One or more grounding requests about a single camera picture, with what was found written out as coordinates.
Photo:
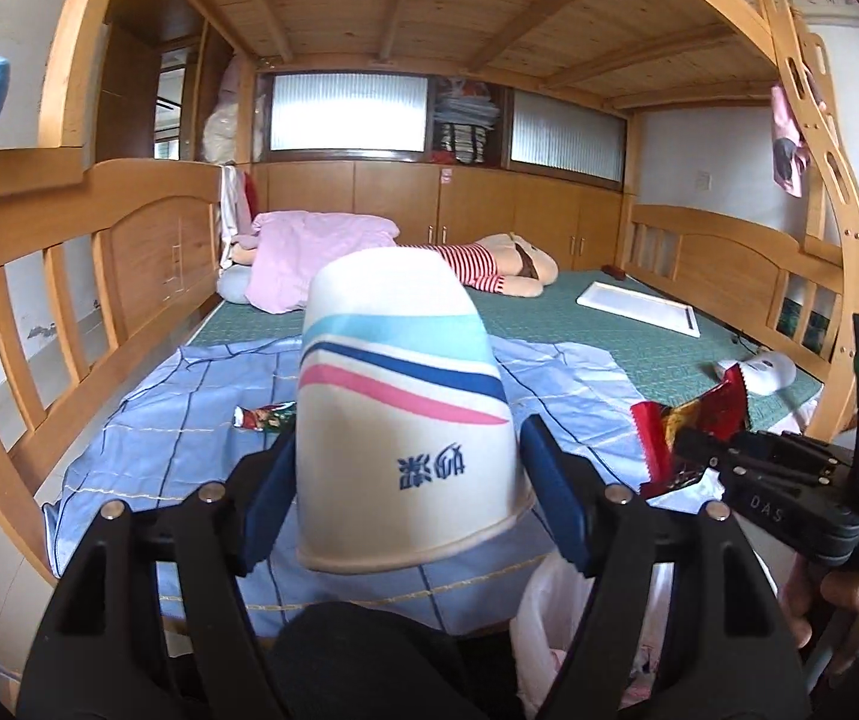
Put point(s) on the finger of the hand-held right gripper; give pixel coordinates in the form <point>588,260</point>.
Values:
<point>789,478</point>
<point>699,444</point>

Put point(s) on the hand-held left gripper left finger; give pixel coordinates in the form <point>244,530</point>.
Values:
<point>268,499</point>

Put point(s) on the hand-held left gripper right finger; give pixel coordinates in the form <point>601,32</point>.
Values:
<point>553,495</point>

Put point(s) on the red foil wrapper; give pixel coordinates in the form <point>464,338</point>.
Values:
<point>714,405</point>

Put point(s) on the white plastic trash bag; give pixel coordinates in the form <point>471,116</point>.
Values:
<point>549,615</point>

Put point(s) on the striped white paper cup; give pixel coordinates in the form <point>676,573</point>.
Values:
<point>399,420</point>

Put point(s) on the red and green candy wrapper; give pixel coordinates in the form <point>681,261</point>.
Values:
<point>260,418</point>

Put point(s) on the white face mask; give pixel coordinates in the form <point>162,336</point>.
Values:
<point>767,371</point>

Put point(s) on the light blue checked bed sheet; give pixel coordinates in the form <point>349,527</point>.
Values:
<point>174,427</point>

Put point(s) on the green woven bed mat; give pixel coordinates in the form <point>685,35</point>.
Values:
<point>624,337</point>

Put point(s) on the flat white board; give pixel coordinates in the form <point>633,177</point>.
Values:
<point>639,307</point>

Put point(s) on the small dark red object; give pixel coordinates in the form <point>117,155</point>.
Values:
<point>614,271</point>

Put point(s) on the pale blue pillow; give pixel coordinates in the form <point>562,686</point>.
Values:
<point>232,286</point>

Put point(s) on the plush doll in striped dress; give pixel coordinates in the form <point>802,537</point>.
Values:
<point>504,262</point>

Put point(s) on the pink blanket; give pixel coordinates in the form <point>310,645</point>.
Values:
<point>302,255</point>

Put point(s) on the hanging white cloth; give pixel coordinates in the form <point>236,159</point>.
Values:
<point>232,202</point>

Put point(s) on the wooden bunk ladder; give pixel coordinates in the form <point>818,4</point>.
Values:
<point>842,180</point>

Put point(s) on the narrow frosted glass window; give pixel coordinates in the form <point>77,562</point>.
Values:
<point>568,135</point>

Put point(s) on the white plastic bundles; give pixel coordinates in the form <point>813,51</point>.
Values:
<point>223,127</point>

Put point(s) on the stack of bags on shelf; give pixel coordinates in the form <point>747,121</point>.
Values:
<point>467,124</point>

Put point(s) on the wide frosted glass window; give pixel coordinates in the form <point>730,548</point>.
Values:
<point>347,112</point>

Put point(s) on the dark wooden wardrobe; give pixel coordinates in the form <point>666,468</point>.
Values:
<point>129,90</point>

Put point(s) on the white wall socket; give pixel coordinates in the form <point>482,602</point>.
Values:
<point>704,181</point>

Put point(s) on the wooden bunk bed frame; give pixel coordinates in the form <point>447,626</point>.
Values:
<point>159,240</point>

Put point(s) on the pink wall poster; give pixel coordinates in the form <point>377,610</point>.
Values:
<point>789,150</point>

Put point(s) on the wooden wall cabinet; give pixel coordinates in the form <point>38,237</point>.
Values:
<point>399,195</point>

